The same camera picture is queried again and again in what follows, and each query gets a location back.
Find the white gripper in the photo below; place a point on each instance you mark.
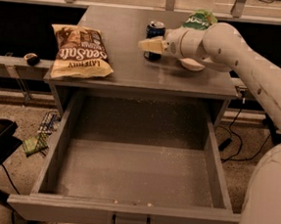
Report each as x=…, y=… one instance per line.
x=173, y=42

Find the blue pepsi can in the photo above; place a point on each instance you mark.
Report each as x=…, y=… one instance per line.
x=154, y=29

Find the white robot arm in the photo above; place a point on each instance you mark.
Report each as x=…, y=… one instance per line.
x=222, y=47

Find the grey cabinet counter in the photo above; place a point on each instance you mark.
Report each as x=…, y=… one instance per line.
x=122, y=29

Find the open grey top drawer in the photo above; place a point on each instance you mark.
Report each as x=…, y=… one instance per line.
x=132, y=157

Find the white paper bowl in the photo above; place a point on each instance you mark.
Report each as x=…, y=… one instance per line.
x=191, y=65

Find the green chip bag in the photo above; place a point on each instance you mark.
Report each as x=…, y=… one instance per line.
x=200, y=19

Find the brown sea salt chip bag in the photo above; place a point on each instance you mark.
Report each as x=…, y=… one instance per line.
x=82, y=53

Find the black tape roll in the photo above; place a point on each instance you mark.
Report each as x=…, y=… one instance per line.
x=31, y=59

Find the patterned packet on floor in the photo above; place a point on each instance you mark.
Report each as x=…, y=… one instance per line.
x=49, y=123

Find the small green packet on floor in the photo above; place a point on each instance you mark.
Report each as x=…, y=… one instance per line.
x=35, y=144

